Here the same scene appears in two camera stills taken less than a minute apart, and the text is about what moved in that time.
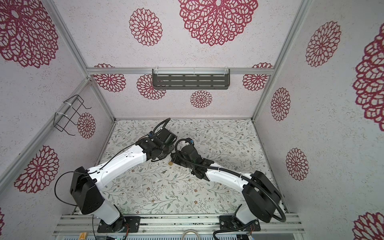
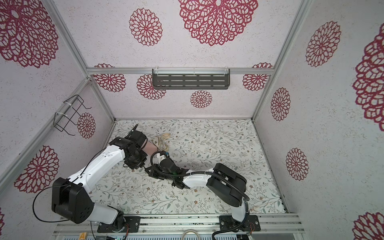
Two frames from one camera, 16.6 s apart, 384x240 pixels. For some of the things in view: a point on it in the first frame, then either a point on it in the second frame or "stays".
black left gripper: (172, 147) → (137, 165)
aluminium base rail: (270, 224) stays
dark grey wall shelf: (191, 78) stays
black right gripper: (177, 159) → (154, 174)
